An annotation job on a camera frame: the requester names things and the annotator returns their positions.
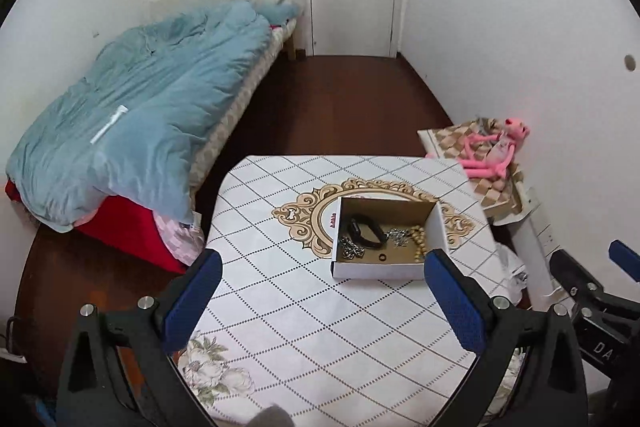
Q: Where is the gold bead bracelet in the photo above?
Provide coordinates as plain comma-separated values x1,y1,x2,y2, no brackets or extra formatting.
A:
409,225,430,258

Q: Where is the silver chain bracelet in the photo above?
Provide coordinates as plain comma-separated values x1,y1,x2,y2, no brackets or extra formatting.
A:
385,226,412,249

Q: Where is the white cardboard box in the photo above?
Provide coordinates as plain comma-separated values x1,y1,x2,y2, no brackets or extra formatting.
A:
331,197,449,282

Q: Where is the silver chain necklace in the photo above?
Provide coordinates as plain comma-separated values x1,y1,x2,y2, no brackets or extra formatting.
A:
338,233,371,263

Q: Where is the black smart watch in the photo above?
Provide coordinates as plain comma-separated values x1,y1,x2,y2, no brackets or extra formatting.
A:
347,213,387,251

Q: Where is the pink checked pillow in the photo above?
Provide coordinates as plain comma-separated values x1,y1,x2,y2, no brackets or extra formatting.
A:
152,211,205,267

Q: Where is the white plastic bag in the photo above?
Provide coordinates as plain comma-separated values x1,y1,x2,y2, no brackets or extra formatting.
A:
496,243,528,305

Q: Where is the red bed sheet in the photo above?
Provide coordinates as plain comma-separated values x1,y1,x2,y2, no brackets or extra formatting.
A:
4,178,189,275

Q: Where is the brown checkered cushion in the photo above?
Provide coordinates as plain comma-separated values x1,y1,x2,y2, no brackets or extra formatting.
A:
418,117,530,220

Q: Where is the white checked tablecloth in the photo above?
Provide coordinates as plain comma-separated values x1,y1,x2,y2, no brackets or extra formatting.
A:
178,156,506,426

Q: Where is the pink panther plush toy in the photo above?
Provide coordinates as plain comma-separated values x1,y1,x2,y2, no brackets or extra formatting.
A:
426,117,530,180

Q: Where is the light blue duvet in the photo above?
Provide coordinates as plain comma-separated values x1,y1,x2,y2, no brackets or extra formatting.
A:
6,1,299,233

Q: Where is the bed mattress with woven edge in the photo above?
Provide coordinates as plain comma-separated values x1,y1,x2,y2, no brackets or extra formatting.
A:
150,0,304,188

